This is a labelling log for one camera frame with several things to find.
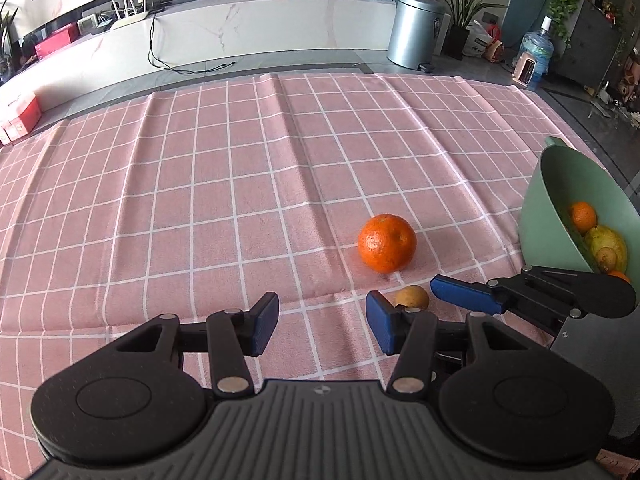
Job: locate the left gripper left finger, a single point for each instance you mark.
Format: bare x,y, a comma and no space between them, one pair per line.
232,335

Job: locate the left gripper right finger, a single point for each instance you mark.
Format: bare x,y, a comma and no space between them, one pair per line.
410,335

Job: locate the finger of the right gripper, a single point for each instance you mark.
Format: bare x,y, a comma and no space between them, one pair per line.
474,297

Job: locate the small brown kiwi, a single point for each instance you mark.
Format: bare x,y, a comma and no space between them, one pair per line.
606,258
412,297

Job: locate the orange tangerine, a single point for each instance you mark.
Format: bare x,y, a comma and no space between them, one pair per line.
618,274
583,216
387,243

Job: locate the yellow lemon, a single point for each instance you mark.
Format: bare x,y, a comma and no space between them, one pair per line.
603,236

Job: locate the green colander bowl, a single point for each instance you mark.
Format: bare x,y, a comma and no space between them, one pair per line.
562,177

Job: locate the pink checkered tablecloth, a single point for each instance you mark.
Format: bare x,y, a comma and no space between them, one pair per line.
204,198

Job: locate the pink small heater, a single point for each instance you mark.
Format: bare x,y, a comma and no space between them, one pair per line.
524,69

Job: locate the white plastic bag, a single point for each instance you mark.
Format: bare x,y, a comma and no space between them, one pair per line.
478,40

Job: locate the dark grey cabinet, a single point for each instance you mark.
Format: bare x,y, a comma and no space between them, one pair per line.
589,53

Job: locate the blue water jug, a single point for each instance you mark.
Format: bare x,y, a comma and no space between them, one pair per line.
540,47

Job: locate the silver pedal trash can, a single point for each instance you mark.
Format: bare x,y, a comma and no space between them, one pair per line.
416,27

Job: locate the potted green plant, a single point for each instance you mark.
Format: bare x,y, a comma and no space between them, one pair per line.
461,14

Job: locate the red cardboard box on floor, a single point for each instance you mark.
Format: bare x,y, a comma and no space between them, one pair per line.
19,118

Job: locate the white marble tv console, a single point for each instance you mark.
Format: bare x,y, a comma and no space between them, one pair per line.
202,31

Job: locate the white wifi router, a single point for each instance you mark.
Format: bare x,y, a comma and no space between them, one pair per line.
128,12

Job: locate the pink box on console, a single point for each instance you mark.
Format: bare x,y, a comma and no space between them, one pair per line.
58,40

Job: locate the plant in glass vase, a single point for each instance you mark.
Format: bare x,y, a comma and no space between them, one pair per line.
6,55

